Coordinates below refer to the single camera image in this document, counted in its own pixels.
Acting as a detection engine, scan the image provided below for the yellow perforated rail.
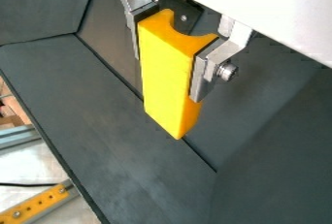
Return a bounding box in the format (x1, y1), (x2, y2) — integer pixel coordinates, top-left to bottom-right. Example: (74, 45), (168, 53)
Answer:
(0, 179), (79, 224)

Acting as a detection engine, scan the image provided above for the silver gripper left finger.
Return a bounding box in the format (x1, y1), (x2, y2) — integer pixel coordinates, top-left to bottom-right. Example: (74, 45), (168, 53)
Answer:
(121, 0), (158, 58)

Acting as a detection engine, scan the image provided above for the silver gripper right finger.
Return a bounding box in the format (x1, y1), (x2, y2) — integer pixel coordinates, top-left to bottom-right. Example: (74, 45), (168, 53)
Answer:
(189, 15), (253, 103)

